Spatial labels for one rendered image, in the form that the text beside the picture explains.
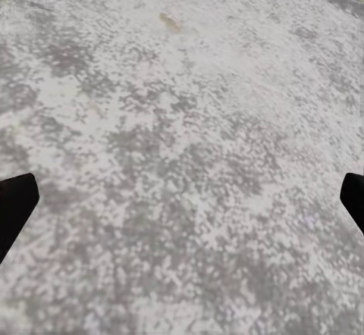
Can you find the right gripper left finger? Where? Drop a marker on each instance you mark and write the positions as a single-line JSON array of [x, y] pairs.
[[18, 198]]

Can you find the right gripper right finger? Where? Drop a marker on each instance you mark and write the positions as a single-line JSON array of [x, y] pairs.
[[352, 197]]

